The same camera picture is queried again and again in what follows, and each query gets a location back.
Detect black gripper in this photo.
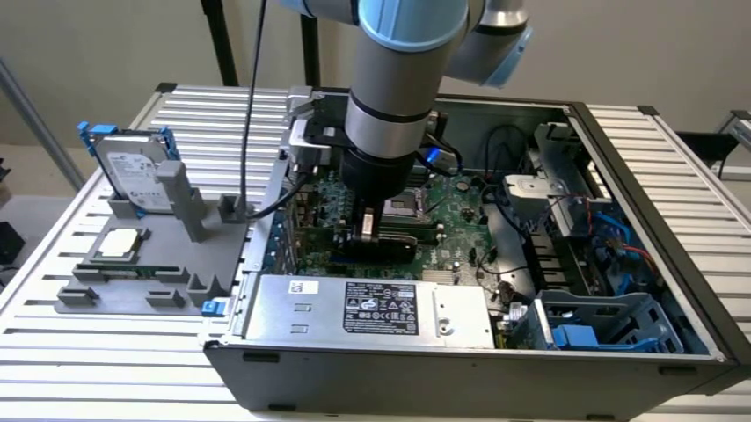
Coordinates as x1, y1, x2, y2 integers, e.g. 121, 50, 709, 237
333, 148, 418, 255

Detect green graphics card black cooler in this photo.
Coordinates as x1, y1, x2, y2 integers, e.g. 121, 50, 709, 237
296, 222, 442, 266

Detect CPU socket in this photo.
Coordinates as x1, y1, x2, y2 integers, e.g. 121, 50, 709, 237
380, 186, 436, 222

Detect green motherboard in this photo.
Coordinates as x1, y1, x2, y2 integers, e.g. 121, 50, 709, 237
264, 165, 501, 283

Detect silver chipset heatsink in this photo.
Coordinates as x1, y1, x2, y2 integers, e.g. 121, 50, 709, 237
420, 268, 462, 283

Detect silver power supply unit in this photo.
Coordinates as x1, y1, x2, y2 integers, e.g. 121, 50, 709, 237
238, 273, 501, 351

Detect black stand pole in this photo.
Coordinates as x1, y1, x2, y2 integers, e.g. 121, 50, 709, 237
297, 12, 322, 90
198, 0, 240, 87

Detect gray parts rack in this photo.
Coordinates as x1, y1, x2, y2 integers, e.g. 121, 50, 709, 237
52, 159, 260, 317

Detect hard disk in blue carrier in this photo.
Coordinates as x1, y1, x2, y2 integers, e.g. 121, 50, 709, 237
74, 121, 180, 220

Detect silver CPU chip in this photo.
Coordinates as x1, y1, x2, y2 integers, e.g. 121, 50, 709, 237
92, 227, 146, 261

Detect green RAM stick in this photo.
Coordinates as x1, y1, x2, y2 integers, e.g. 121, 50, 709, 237
77, 262, 180, 279

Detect black open PC case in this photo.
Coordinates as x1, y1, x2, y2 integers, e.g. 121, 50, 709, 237
201, 89, 741, 413

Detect gray-blue disk bay cage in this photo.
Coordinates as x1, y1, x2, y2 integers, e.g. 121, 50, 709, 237
513, 288, 688, 353

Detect black box beside table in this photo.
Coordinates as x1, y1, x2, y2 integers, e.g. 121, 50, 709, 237
673, 130, 736, 179

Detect black object on floor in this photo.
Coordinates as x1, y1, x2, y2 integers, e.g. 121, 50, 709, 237
0, 221, 28, 266

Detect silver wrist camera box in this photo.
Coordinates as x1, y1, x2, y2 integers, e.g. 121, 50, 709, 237
278, 117, 348, 164

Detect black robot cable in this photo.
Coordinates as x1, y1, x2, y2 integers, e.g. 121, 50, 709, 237
238, 0, 308, 221

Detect gray metal drive bracket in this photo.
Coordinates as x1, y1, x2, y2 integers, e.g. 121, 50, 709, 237
502, 121, 614, 238

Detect red disk wire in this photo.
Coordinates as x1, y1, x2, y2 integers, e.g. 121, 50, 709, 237
618, 244, 657, 283

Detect aluminium frame profile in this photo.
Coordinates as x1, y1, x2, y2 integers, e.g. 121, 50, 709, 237
0, 55, 84, 191

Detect aluminium frame with bracket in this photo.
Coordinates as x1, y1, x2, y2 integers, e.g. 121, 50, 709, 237
709, 109, 751, 180

